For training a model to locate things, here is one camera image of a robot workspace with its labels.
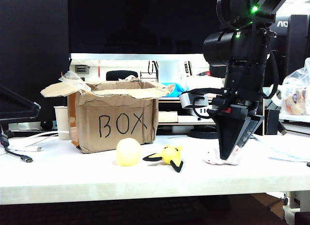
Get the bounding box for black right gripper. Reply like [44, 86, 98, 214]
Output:
[207, 88, 265, 161]

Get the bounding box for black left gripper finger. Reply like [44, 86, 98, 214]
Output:
[0, 86, 41, 121]

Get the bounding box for white pink plush doll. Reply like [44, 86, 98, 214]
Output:
[202, 147, 244, 166]

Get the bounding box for small black box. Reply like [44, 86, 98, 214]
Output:
[264, 108, 279, 135]

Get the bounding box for beige small box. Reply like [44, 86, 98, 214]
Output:
[158, 111, 179, 123]

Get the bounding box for yellow black eared doll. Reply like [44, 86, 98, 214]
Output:
[142, 144, 184, 173]

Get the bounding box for grey socket box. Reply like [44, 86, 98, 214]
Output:
[74, 64, 90, 75]

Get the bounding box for cardboard box marked BOX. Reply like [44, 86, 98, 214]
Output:
[40, 76, 175, 154]

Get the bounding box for round yellow doll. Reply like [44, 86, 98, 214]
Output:
[116, 137, 142, 167]

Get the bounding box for black wooden desk riser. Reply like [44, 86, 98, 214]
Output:
[157, 96, 265, 136]

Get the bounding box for black round knob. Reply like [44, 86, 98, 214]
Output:
[40, 120, 54, 131]

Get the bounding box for black round base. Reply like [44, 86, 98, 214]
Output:
[189, 128, 220, 140]

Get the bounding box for black plug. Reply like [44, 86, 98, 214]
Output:
[278, 120, 288, 136]

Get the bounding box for beige paper cup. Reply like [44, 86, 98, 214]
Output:
[53, 105, 71, 141]

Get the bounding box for white paper sheet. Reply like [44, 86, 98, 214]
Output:
[251, 134, 310, 163]

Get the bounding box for white flat device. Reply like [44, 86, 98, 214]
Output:
[178, 115, 216, 124]

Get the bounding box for pink white tissue pack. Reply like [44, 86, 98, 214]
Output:
[185, 75, 225, 90]

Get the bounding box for clear plastic food bag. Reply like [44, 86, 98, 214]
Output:
[280, 57, 310, 117]

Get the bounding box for blue plastic bag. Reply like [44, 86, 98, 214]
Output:
[161, 82, 188, 98]

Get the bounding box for plain cardboard piece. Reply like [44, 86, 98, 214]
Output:
[250, 193, 284, 220]

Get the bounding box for white table leg with caster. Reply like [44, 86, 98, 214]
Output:
[280, 191, 310, 212]

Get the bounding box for black AOC monitor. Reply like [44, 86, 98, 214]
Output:
[270, 14, 310, 77]

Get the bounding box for black office chair back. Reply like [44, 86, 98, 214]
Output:
[106, 70, 139, 81]

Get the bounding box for silver-chinned large monitor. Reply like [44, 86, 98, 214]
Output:
[67, 0, 226, 61]

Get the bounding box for white USB cable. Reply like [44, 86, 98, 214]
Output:
[9, 130, 60, 152]

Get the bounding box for black USB-C cable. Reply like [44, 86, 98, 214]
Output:
[0, 128, 34, 163]

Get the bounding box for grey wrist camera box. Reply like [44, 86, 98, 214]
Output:
[180, 91, 209, 109]

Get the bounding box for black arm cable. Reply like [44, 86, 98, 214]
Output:
[261, 29, 279, 100]

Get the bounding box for black wire rack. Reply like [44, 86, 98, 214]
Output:
[139, 61, 160, 82]

